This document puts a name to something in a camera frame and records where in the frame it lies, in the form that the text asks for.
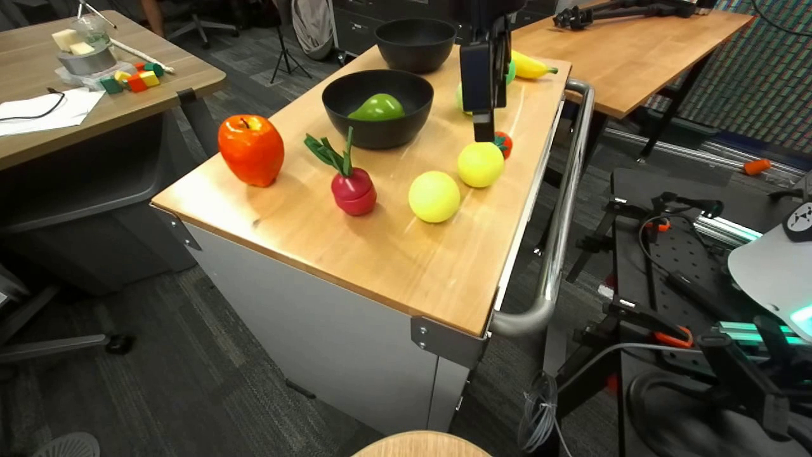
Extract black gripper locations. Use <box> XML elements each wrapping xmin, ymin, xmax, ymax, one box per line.
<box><xmin>458</xmin><ymin>36</ymin><xmax>514</xmax><ymax>145</ymax></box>

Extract yellow ball toy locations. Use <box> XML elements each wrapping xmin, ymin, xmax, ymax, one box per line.
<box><xmin>405</xmin><ymin>169</ymin><xmax>465</xmax><ymax>226</ymax></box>
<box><xmin>453</xmin><ymin>139</ymin><xmax>506</xmax><ymax>191</ymax></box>

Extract yellow banana toy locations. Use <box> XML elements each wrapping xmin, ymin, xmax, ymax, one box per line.
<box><xmin>506</xmin><ymin>49</ymin><xmax>561</xmax><ymax>84</ymax></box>

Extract green pepper toy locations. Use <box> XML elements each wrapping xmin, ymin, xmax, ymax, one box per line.
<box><xmin>345</xmin><ymin>92</ymin><xmax>407</xmax><ymax>125</ymax></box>

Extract red tomato toy green top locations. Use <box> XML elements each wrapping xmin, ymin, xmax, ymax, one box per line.
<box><xmin>491</xmin><ymin>130</ymin><xmax>514</xmax><ymax>162</ymax></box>

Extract black bowl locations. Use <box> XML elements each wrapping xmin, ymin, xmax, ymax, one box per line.
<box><xmin>372</xmin><ymin>17</ymin><xmax>465</xmax><ymax>77</ymax></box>
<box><xmin>320</xmin><ymin>69</ymin><xmax>437</xmax><ymax>153</ymax></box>

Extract red radish toy green leaves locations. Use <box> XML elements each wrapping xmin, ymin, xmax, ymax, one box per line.
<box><xmin>302</xmin><ymin>125</ymin><xmax>380</xmax><ymax>220</ymax></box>

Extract orange apple toy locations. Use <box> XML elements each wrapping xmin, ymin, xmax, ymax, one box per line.
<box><xmin>215</xmin><ymin>113</ymin><xmax>286</xmax><ymax>191</ymax></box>

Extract long wooden table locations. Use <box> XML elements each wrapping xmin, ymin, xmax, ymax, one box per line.
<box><xmin>510</xmin><ymin>8</ymin><xmax>756</xmax><ymax>121</ymax></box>

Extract white tool cart body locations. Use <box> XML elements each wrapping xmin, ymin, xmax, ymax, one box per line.
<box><xmin>173</xmin><ymin>214</ymin><xmax>489</xmax><ymax>440</ymax></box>

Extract green patterned partition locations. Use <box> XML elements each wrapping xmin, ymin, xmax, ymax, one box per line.
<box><xmin>675</xmin><ymin>0</ymin><xmax>812</xmax><ymax>155</ymax></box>

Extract wooden office desk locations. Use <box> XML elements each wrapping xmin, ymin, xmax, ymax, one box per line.
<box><xmin>0</xmin><ymin>8</ymin><xmax>227</xmax><ymax>295</ymax></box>

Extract round wooden stool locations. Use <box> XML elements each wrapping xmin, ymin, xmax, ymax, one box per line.
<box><xmin>353</xmin><ymin>430</ymin><xmax>491</xmax><ymax>457</ymax></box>

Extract black metal robot stand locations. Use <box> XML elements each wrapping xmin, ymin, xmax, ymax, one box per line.
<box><xmin>539</xmin><ymin>168</ymin><xmax>812</xmax><ymax>457</ymax></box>

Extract white plastic rod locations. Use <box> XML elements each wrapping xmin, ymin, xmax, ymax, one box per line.
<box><xmin>108</xmin><ymin>36</ymin><xmax>177</xmax><ymax>77</ymax></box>

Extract clear plastic container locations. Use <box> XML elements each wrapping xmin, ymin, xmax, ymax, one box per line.
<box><xmin>51</xmin><ymin>13</ymin><xmax>119</xmax><ymax>79</ymax></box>

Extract white paper sheets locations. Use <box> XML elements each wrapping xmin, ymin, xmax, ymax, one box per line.
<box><xmin>0</xmin><ymin>86</ymin><xmax>108</xmax><ymax>139</ymax></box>

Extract black office chair base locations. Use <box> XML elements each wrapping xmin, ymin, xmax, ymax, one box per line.
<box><xmin>0</xmin><ymin>262</ymin><xmax>137</xmax><ymax>365</ymax></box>

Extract black standing camera tripod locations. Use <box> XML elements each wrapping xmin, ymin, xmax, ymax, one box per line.
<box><xmin>268</xmin><ymin>0</ymin><xmax>314</xmax><ymax>86</ymax></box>

